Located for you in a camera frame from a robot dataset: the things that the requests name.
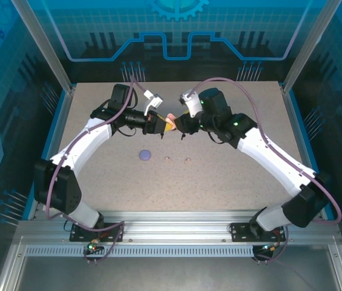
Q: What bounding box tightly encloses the aluminium table side rail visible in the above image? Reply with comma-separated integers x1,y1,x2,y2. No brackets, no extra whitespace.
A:
281,86,335,221
27,86,76,221

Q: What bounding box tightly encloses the cable connector with lights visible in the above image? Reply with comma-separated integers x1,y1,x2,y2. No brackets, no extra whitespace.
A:
86,241,104,254
260,242,281,254

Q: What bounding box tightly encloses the aluminium frame post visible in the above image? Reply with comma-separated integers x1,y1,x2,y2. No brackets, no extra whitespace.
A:
10,0,75,93
281,0,342,93

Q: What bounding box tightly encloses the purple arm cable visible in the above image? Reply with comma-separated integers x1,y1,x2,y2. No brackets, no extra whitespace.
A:
192,77,342,265
45,75,147,265

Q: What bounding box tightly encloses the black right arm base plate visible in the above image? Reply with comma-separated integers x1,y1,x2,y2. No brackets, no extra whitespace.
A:
230,222,286,243

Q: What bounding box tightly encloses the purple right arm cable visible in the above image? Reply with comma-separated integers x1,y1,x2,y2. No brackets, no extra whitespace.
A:
192,77,342,265

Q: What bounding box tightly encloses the aluminium mounting rail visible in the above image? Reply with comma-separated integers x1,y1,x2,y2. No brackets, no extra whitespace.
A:
18,210,340,246

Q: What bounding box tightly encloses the pink earbud charging case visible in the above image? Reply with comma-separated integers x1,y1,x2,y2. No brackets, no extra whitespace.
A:
166,112,178,130

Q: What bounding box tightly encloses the slotted metal cable duct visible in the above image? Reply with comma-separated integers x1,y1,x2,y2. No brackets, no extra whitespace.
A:
25,246,255,258

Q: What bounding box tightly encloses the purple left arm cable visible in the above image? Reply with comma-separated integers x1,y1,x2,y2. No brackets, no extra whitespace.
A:
45,75,147,265

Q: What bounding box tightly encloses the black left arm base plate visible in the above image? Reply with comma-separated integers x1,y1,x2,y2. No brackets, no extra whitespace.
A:
69,222,126,243

